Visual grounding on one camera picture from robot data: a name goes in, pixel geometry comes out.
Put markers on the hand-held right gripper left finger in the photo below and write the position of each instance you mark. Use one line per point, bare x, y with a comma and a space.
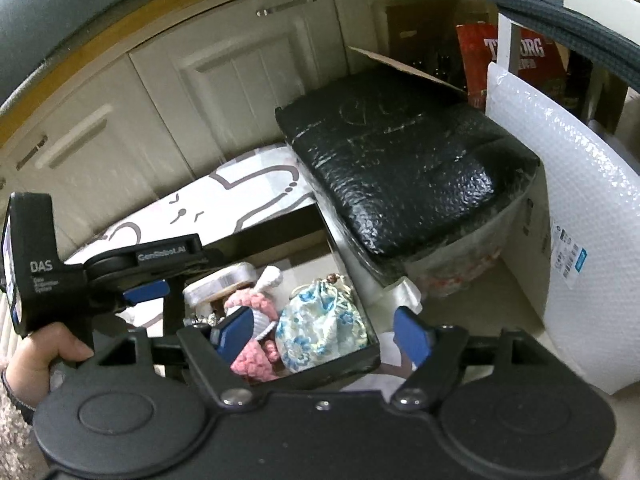
234, 332

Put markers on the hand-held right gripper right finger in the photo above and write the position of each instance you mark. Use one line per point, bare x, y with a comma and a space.
411, 335

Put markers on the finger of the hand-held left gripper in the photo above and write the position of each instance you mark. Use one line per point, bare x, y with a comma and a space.
147, 292

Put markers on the pink crochet doll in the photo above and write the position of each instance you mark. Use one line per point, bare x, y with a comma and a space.
255, 365

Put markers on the black box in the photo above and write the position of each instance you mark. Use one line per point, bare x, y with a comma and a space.
340, 365

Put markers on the blue floral fabric pouch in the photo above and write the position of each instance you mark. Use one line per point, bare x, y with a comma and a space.
320, 330

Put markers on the person's left forearm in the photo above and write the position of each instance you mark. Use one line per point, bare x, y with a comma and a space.
10, 430

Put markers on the person's left hand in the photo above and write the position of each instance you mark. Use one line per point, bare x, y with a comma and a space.
42, 360

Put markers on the bear print blanket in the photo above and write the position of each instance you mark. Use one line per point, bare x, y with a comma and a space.
225, 195

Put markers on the black wrapped package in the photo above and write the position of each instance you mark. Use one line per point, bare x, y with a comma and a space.
400, 170

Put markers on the cream kitchen cabinet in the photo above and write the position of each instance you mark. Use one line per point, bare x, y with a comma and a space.
150, 110

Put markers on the white bubble wrap mailer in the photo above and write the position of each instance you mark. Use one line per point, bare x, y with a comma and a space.
590, 210

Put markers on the grey countertop with wood edge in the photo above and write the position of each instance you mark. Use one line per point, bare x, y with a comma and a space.
50, 20

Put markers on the red Tuborg carton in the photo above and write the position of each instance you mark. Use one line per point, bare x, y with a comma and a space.
480, 60

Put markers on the brown cardboard box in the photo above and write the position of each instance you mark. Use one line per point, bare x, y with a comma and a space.
420, 25

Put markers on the grey cushioned white chair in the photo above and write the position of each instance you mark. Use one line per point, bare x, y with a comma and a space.
550, 15

